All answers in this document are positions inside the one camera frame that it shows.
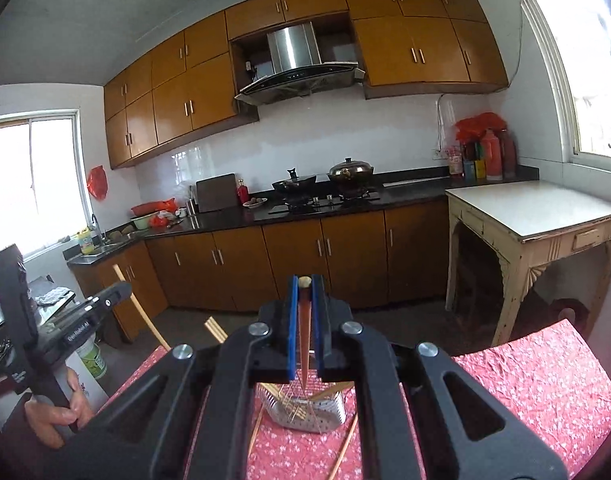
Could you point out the small bowl with food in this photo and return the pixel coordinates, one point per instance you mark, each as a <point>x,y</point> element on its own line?
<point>255,203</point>

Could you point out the black gas stove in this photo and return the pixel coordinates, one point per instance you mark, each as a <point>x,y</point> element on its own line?
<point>325,202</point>

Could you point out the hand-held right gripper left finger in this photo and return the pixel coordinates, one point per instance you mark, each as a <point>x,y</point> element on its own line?
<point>292,332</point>

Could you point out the steel range hood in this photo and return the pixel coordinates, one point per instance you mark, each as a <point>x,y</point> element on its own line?
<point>293,50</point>

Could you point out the yellow dish soap bottle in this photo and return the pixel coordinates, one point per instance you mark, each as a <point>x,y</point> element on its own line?
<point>86,242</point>

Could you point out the small red bottle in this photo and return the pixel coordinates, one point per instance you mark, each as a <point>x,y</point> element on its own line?
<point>243,194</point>

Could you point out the pink printed packet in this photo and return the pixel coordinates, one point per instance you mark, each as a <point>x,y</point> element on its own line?
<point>455,162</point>

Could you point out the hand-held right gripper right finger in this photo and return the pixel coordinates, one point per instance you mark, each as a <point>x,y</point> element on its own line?
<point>319,332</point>

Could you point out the red plastic basin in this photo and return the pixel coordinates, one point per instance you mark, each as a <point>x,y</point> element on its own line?
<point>153,206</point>

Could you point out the steel side shelf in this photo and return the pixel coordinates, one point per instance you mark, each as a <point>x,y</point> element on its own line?
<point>55,310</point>

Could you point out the orange plastic bag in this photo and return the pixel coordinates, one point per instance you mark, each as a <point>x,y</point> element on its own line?
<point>160,220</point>

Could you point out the pink floral tablecloth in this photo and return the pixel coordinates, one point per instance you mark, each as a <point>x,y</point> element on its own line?
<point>535,385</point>

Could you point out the person's left hand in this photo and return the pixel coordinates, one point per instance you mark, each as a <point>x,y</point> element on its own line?
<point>50,422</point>

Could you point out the dark brown stool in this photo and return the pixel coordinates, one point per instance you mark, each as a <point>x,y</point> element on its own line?
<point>568,312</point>

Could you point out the brown upper kitchen cabinets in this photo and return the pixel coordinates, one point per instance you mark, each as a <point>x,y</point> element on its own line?
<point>410,50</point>

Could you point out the white cardboard box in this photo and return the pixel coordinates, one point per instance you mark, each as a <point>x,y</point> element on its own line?
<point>94,395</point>

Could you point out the green plastic basin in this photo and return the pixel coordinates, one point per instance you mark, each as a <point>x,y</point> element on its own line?
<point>141,222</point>

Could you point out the black wok with lid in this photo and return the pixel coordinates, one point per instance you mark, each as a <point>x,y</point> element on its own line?
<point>295,184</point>

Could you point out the steel kitchen faucet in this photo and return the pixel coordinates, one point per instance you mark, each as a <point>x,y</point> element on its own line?
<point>96,225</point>

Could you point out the red bag on wall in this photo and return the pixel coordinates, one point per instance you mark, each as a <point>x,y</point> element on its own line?
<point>96,182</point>

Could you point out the sliding window with frame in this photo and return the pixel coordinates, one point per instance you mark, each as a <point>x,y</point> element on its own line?
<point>35,175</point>

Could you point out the black kitchen countertop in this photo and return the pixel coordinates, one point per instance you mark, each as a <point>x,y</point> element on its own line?
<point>410,190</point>

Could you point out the red plastic bag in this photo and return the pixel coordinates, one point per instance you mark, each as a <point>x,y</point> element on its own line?
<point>478,127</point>

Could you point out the steel kitchen sink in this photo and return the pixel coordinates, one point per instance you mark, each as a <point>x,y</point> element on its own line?
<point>105,247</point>

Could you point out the brown lower kitchen cabinets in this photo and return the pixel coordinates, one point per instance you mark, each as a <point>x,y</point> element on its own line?
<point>285,260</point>

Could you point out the wok with metal lid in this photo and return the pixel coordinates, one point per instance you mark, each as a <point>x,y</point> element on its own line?
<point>350,172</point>

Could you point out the large bright window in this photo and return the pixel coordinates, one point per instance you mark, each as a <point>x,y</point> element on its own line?
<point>585,60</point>

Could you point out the white bucket green label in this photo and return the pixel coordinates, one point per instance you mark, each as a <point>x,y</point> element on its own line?
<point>92,360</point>

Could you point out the brown kitchen cabinets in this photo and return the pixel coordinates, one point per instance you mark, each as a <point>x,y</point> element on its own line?
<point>285,260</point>
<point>410,50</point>

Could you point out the cream wooden side table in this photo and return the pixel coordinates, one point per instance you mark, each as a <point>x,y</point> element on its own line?
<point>535,205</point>

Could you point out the dark cutting board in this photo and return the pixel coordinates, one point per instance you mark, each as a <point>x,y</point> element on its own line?
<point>215,192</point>

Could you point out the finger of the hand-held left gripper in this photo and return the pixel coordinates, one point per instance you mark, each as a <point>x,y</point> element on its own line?
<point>112,297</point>

